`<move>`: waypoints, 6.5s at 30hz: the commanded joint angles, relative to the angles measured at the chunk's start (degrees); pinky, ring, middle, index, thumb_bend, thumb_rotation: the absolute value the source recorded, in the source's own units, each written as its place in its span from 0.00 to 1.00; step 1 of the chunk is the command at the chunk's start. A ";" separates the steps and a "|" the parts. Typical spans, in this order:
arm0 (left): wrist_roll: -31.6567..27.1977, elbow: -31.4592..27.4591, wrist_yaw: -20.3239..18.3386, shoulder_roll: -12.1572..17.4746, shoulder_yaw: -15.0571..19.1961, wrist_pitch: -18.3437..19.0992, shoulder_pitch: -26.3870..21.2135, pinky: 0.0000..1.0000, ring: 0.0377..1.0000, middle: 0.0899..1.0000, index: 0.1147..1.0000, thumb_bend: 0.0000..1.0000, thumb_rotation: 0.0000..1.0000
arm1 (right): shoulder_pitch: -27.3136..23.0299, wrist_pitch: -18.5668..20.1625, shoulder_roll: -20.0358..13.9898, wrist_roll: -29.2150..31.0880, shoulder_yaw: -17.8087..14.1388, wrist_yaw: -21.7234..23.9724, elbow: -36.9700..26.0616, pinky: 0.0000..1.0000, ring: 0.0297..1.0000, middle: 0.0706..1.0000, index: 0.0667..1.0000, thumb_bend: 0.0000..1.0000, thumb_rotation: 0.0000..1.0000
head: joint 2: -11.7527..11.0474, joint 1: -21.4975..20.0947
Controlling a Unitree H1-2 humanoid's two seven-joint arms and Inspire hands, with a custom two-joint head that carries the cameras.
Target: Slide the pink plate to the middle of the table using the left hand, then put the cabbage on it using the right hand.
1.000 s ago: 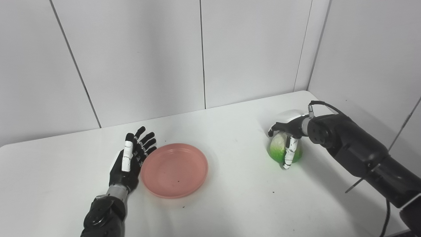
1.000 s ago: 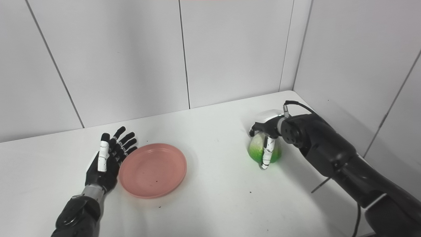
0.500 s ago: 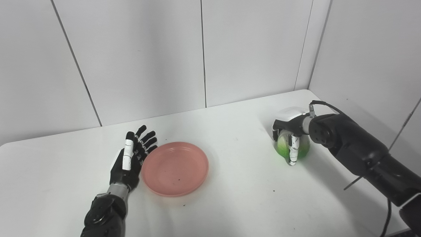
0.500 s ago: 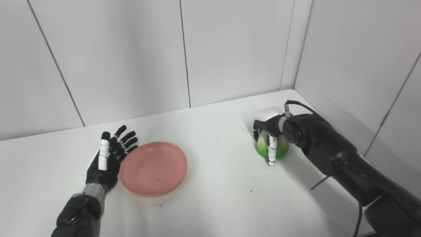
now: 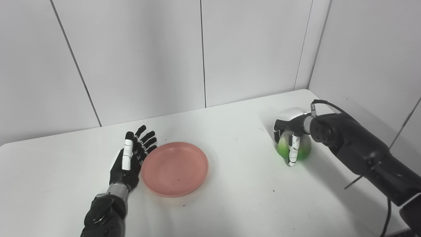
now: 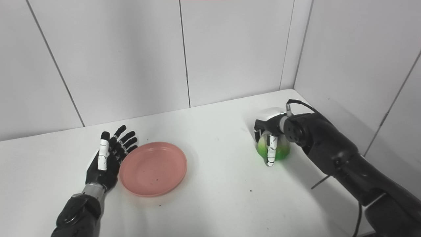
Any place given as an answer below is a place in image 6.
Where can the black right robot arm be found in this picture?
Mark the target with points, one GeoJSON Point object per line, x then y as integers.
{"type": "Point", "coordinates": [332, 148]}

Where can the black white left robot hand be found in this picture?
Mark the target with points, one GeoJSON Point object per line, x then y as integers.
{"type": "Point", "coordinates": [100, 176]}

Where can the green white toy cabbage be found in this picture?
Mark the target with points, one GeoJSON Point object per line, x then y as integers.
{"type": "Point", "coordinates": [283, 149]}

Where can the pink round plate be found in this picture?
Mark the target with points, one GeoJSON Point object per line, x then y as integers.
{"type": "Point", "coordinates": [153, 169]}

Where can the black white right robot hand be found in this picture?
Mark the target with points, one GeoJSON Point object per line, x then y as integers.
{"type": "Point", "coordinates": [268, 123]}

